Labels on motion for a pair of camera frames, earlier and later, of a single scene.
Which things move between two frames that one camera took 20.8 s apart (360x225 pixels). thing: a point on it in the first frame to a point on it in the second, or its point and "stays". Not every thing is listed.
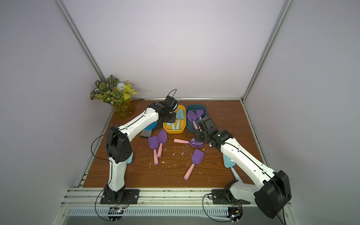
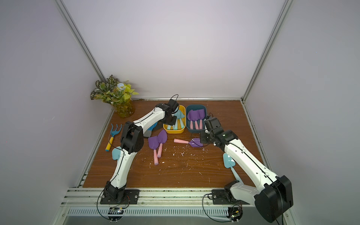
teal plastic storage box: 190,124 stays
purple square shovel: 197,157 to 196,117
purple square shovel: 192,142 stays
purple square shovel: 198,113 stays
